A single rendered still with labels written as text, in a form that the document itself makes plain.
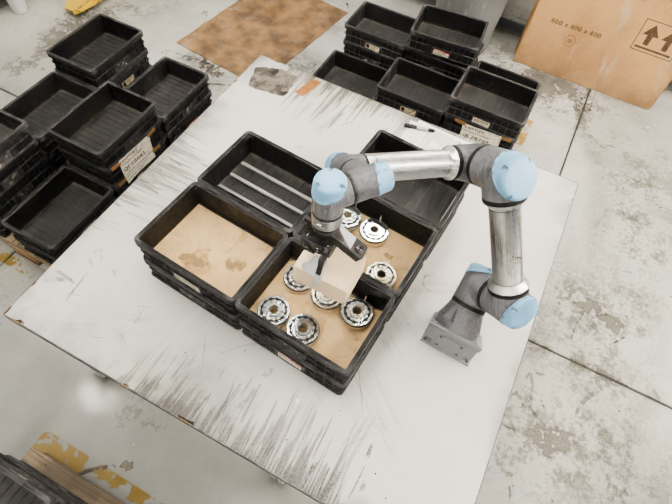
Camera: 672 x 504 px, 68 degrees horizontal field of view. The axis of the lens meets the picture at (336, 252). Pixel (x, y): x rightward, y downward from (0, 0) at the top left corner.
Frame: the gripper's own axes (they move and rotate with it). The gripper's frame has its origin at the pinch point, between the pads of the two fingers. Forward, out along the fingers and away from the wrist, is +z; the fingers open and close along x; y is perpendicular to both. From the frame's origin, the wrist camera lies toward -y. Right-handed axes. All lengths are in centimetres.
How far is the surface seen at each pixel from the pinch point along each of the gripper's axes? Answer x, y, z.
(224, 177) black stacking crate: -29, 58, 27
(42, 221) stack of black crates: 0, 148, 83
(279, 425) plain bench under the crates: 36, -4, 40
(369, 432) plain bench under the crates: 24, -29, 40
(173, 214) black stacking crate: -4, 60, 21
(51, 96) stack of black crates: -59, 193, 72
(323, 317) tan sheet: 2.8, -1.0, 27.4
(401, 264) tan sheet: -27.6, -15.2, 27.4
